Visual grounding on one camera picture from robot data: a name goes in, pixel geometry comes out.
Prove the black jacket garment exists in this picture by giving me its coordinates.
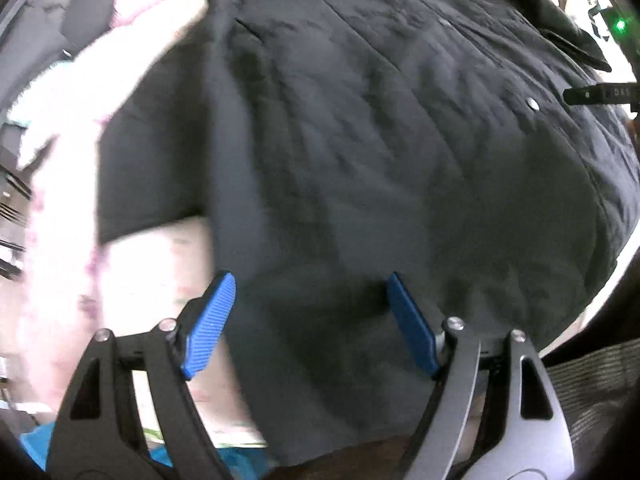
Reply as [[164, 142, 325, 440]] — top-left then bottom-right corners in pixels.
[[98, 0, 639, 465]]

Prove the cherry print bed sheet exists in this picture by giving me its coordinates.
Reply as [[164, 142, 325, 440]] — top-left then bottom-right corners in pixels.
[[19, 0, 266, 451]]

